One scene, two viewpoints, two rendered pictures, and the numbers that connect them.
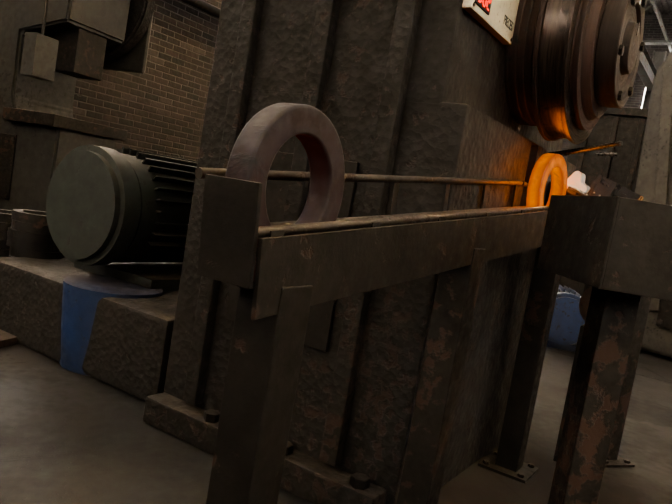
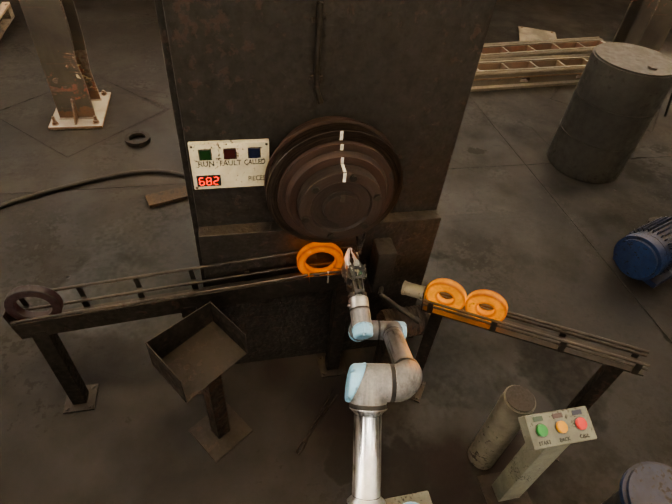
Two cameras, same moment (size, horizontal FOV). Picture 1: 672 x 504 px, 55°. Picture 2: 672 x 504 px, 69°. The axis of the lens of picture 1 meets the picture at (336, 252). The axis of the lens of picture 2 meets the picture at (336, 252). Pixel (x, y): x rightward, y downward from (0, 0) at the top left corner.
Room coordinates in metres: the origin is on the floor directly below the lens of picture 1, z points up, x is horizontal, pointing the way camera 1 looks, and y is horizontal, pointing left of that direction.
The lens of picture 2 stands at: (0.68, -1.44, 2.11)
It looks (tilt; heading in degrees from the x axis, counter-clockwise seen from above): 44 degrees down; 42
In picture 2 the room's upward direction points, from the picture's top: 6 degrees clockwise
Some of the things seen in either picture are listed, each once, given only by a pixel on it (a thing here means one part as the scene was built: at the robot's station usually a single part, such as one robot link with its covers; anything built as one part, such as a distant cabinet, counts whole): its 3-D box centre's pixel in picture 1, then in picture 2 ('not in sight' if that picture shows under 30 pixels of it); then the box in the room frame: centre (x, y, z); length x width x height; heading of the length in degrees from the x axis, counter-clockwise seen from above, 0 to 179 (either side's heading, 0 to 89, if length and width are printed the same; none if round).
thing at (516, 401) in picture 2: not in sight; (498, 430); (1.90, -1.34, 0.26); 0.12 x 0.12 x 0.52
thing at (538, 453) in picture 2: not in sight; (530, 462); (1.85, -1.50, 0.31); 0.24 x 0.16 x 0.62; 148
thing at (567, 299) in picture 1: (558, 315); (659, 246); (3.79, -1.35, 0.17); 0.57 x 0.31 x 0.34; 168
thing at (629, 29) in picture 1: (622, 48); (340, 204); (1.61, -0.60, 1.11); 0.28 x 0.06 x 0.28; 148
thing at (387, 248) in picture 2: not in sight; (380, 265); (1.87, -0.63, 0.68); 0.11 x 0.08 x 0.24; 58
